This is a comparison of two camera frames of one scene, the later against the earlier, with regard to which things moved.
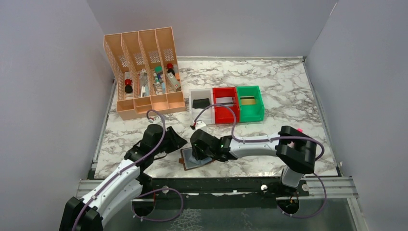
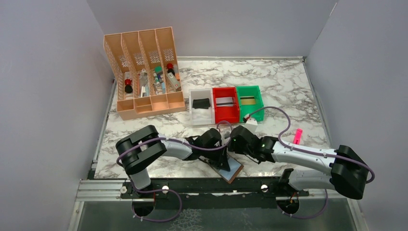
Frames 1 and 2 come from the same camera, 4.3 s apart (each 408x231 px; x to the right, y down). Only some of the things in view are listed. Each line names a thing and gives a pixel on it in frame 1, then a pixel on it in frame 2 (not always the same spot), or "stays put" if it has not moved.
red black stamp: (128, 87) stays put
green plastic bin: (250, 103) stays put
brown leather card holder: (189, 161) to (228, 175)
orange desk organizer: (145, 70) stays put
